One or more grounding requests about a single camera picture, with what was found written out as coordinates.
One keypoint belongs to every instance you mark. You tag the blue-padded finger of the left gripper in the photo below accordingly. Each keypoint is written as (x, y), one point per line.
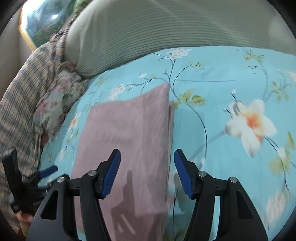
(47, 172)

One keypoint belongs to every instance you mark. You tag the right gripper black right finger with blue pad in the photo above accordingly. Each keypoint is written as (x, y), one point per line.
(198, 186)

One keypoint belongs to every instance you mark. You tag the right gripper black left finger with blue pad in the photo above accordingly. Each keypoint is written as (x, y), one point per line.
(96, 185)

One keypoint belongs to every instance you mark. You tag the pink knit sweater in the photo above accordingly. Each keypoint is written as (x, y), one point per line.
(137, 206)

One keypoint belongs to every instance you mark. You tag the person's left hand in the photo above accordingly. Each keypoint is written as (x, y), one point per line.
(24, 218)

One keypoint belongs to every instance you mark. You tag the plaid checked blanket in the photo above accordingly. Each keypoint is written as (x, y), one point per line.
(44, 68)

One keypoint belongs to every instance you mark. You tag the light blue floral bedsheet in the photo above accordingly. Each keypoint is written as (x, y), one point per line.
(204, 82)

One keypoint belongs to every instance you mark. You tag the floral patterned pillow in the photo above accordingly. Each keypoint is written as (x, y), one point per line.
(53, 107)

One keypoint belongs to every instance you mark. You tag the grey-green ribbed pillow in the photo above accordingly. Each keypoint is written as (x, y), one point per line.
(108, 34)

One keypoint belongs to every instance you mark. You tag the gold-framed landscape painting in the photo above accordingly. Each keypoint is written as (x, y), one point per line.
(40, 20)

